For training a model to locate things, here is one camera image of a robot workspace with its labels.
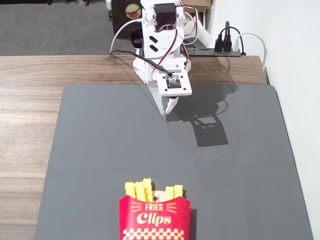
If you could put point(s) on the red fries clips box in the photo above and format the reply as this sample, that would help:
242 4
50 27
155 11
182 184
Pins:
153 217

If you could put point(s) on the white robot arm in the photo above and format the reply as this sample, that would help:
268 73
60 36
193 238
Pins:
160 45

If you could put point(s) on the white slanted panel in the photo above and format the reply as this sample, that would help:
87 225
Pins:
206 32

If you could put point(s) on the black box with round logo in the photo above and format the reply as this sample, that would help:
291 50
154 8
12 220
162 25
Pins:
125 20

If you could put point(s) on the cardboard box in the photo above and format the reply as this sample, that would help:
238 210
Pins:
197 2

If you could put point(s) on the yellow crinkle fry clip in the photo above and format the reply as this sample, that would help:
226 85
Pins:
139 191
169 193
146 186
129 188
178 190

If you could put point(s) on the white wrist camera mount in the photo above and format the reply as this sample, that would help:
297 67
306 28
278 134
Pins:
175 83

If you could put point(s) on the grey mat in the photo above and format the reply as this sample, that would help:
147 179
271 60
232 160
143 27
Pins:
150 150

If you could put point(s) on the black table clamp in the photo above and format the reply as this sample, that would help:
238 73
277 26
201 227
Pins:
136 38

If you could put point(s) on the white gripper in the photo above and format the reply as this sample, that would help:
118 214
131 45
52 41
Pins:
160 103

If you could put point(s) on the black usb hub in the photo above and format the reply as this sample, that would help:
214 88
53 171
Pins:
205 52

